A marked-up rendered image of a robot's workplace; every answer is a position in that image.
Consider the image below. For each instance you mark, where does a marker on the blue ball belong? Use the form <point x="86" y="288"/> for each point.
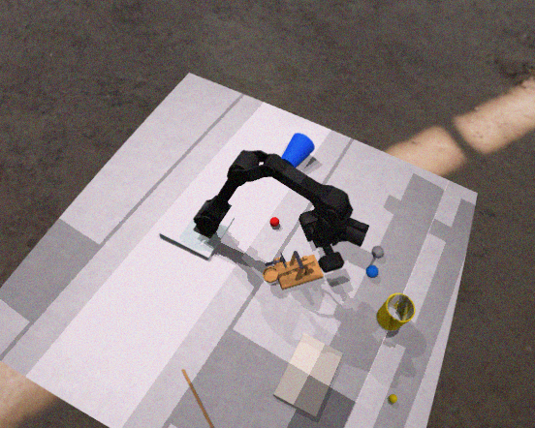
<point x="372" y="270"/>

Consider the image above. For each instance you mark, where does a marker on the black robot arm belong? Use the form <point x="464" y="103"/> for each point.
<point x="331" y="205"/>

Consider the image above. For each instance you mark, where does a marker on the grey ball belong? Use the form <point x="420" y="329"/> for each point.
<point x="377" y="252"/>

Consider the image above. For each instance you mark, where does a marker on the yellow open cylinder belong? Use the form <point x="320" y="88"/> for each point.
<point x="397" y="310"/>

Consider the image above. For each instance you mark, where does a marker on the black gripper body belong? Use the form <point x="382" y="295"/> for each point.
<point x="331" y="261"/>

